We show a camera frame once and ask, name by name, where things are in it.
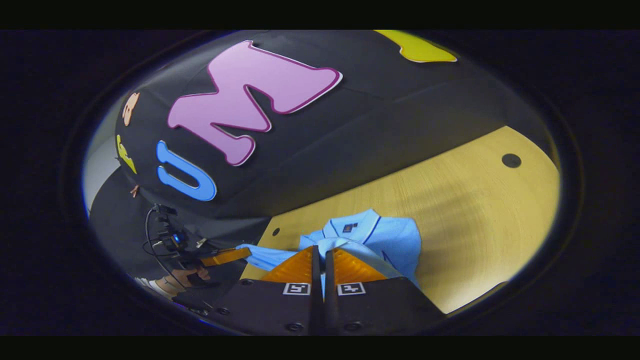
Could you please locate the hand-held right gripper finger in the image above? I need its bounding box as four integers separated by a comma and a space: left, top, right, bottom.
324, 247, 446, 336
200, 245, 323, 336

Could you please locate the light blue T-shirt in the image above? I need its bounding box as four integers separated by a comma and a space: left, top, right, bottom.
236, 209, 423, 291

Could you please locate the black backdrop cloth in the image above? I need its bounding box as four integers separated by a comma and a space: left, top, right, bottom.
87, 30, 551, 281

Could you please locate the thin black cable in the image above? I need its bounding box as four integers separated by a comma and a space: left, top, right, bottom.
144, 207, 188, 291

